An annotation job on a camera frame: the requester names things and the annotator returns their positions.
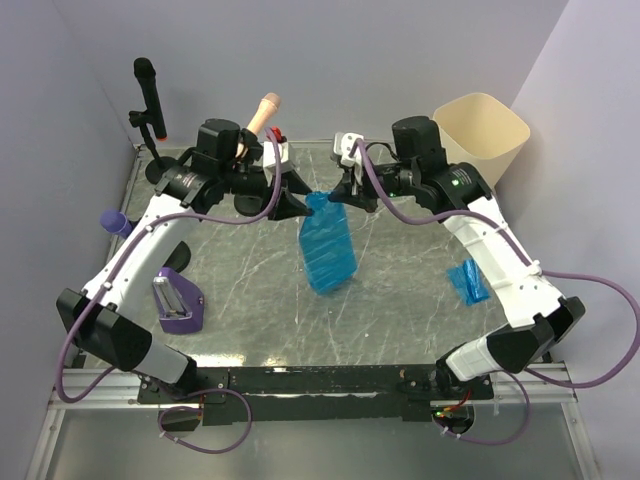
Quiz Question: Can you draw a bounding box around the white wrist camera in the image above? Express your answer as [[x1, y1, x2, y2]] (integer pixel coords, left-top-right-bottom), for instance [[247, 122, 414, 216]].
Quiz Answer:
[[262, 127, 295, 175], [331, 132, 364, 168]]

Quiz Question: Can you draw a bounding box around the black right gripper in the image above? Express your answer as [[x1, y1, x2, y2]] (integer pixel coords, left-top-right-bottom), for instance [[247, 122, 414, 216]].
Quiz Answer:
[[327, 155, 418, 214]]

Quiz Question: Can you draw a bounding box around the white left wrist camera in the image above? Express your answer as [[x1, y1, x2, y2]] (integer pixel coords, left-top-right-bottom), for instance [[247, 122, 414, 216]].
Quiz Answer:
[[262, 127, 295, 175]]

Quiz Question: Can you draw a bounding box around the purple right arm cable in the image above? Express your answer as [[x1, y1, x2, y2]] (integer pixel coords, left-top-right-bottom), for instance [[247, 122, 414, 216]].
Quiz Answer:
[[352, 139, 640, 447]]

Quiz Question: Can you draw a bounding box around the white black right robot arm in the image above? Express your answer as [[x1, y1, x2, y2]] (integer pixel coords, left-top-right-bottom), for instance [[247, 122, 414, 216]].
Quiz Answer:
[[329, 116, 586, 399]]

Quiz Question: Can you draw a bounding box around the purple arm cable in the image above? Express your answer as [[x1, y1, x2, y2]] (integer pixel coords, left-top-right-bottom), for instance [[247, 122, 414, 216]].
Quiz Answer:
[[54, 127, 284, 454], [352, 139, 640, 447]]

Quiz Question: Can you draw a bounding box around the purple microphone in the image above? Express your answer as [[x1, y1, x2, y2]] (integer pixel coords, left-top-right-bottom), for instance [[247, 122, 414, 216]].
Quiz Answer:
[[99, 209, 133, 239]]

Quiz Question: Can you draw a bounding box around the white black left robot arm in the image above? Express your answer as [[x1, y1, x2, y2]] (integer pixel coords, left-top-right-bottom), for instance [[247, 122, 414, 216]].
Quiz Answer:
[[56, 119, 311, 402]]

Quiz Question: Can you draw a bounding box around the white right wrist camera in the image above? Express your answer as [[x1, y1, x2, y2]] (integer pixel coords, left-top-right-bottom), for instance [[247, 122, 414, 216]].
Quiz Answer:
[[331, 132, 364, 168]]

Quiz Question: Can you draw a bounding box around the cream plastic trash bin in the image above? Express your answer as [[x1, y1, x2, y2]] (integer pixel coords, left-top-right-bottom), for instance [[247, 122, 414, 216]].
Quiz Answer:
[[433, 93, 530, 187]]

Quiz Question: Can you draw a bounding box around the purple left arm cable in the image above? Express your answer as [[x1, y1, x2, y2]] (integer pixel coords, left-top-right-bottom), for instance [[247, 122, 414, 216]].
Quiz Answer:
[[54, 127, 284, 454]]

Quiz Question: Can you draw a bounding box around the peach pink microphone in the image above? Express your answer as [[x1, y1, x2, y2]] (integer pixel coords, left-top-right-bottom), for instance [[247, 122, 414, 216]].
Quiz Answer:
[[235, 92, 281, 160]]

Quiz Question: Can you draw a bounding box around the purple wedge holder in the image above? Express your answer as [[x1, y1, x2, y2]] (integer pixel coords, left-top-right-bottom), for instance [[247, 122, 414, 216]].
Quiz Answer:
[[152, 267, 205, 335]]

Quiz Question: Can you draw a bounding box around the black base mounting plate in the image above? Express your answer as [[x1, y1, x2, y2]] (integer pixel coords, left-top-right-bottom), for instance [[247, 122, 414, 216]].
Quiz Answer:
[[137, 364, 494, 426]]

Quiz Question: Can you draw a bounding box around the aluminium rail frame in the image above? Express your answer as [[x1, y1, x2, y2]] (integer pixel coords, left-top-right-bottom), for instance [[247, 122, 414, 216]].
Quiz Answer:
[[47, 369, 577, 410]]

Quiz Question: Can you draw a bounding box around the blue plastic trash bag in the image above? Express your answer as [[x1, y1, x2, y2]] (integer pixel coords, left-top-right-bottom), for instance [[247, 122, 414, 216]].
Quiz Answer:
[[298, 192, 357, 295]]

